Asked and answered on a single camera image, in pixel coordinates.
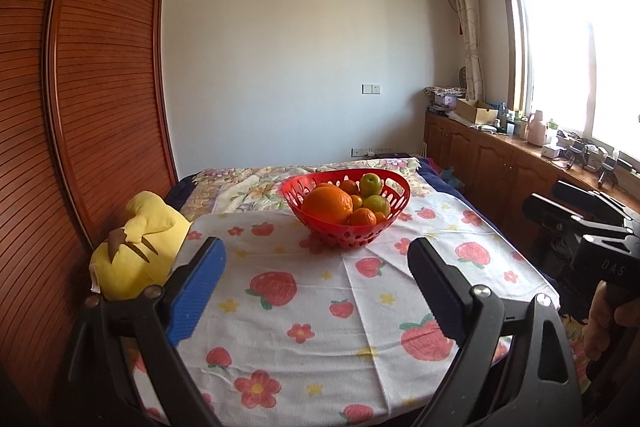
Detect wooden low cabinet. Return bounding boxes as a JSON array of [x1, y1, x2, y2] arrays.
[[423, 110, 640, 253]]

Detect patterned window curtain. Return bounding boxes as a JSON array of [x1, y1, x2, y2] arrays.
[[454, 0, 485, 101]]

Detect cardboard box on cabinet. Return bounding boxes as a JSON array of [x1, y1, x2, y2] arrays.
[[454, 98, 498, 124]]

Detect large orange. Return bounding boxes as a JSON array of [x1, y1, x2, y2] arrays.
[[302, 185, 354, 225]]

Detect white wall switch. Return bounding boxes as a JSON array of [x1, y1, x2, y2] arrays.
[[361, 84, 381, 95]]

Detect red perforated fruit basket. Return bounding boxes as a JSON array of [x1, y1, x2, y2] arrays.
[[281, 167, 411, 249]]

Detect green apple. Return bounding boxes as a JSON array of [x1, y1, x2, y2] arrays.
[[362, 194, 390, 218], [359, 172, 384, 199]]

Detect pink jug on cabinet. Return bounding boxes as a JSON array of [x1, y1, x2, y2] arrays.
[[526, 110, 547, 147]]

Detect floral bed quilt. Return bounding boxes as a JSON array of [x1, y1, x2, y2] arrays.
[[165, 156, 463, 221]]

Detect orange in basket front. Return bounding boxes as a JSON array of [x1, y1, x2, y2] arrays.
[[340, 179, 359, 195]]

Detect yellow plush pillow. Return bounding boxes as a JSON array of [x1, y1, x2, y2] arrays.
[[89, 191, 191, 301]]

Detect window with wooden frame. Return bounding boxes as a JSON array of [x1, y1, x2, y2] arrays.
[[506, 0, 639, 159]]

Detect medium orange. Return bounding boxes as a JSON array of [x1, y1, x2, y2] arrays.
[[348, 207, 378, 227]]

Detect person's right hand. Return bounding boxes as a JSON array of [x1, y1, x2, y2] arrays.
[[582, 281, 640, 361]]

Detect white wall power socket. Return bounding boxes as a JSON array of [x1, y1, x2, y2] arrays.
[[350, 147, 394, 158]]

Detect wooden louvered wardrobe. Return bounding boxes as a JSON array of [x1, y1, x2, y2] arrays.
[[1, 0, 177, 426]]

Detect white strawberry print blanket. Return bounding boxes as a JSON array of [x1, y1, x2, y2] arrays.
[[127, 190, 561, 427]]

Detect small tangerine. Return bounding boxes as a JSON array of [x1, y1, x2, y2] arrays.
[[350, 194, 363, 210]]

